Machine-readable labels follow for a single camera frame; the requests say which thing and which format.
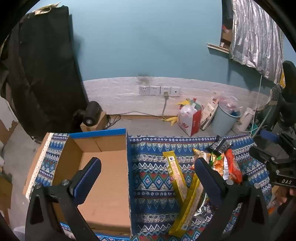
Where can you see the orange yellow chip bag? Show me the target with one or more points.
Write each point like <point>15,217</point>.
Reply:
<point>201,154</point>

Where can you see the red white paper bag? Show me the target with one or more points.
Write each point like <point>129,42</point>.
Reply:
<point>193,125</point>

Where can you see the white kettle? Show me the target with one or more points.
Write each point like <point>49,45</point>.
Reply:
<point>245,119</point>

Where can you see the white brown paper bag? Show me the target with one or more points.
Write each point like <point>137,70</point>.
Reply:
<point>208,113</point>

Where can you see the black snack packet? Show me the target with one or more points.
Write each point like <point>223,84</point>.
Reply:
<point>218,144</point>

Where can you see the light blue trash bin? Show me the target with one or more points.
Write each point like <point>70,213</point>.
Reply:
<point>223,125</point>

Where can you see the wooden shelf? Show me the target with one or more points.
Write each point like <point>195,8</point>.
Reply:
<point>217,48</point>

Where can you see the white plastic bag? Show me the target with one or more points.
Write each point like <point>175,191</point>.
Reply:
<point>187,110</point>

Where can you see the long yellow snack packet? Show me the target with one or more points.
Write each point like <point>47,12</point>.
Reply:
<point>175,171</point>
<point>188,208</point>

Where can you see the silver foil curtain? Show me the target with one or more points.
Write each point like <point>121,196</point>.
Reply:
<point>256,34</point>

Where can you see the yellow peel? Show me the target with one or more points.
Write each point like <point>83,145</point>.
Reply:
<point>183,102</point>

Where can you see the blue patterned blanket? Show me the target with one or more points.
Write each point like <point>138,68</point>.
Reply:
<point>152,180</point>

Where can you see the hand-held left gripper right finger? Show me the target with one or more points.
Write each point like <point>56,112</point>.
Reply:
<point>208,179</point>

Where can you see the blue cardboard box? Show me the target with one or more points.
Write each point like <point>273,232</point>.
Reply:
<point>104,185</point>

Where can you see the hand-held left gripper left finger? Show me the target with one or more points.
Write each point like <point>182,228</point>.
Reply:
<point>89,179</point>

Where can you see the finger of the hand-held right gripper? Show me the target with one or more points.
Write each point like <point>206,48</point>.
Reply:
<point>269,136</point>
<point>261,154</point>

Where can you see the banana peel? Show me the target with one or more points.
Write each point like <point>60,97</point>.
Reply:
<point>172,120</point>

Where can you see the orange snack packet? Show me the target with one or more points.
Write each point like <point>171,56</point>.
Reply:
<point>232,166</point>

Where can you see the black spotlight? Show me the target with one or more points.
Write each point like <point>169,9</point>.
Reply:
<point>91,113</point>

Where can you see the black cloth cover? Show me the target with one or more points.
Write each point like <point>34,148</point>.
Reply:
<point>41,69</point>

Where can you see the clear bin liner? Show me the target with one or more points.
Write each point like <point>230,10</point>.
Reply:
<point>229,104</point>

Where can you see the small brown cardboard box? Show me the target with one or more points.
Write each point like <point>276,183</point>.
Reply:
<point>99,122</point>

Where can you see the silver foil packet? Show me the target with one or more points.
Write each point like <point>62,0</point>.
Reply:
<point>204,209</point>

